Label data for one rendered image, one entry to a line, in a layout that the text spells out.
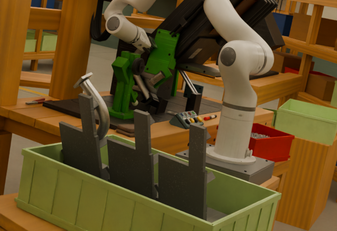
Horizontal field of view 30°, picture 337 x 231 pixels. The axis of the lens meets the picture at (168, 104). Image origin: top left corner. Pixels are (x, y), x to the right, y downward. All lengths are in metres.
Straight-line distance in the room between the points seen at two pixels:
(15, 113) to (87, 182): 0.96
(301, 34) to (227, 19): 4.15
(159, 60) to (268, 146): 0.63
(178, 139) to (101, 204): 1.01
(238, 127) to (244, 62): 0.24
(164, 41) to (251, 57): 0.80
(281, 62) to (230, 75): 4.48
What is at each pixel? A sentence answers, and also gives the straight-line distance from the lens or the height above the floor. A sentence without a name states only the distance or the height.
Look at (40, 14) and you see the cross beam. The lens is 2.80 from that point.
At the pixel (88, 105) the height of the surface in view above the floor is 1.12.
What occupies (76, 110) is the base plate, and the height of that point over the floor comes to 0.90.
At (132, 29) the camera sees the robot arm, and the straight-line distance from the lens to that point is 2.67.
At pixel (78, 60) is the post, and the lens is 2.91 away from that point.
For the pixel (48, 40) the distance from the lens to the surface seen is 9.14.
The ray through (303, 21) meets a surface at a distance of 6.42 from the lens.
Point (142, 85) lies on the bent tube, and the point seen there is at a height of 1.01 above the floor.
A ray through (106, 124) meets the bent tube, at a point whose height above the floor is 1.07.
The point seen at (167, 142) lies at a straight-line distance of 2.52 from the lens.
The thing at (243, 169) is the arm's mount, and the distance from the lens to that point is 2.16.
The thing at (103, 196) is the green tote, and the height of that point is 0.92.
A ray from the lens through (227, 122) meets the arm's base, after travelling 2.23.
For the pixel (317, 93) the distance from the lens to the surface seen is 5.98.
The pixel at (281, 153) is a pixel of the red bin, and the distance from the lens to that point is 2.87.
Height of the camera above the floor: 1.47
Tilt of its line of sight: 10 degrees down
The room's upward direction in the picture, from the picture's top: 11 degrees clockwise
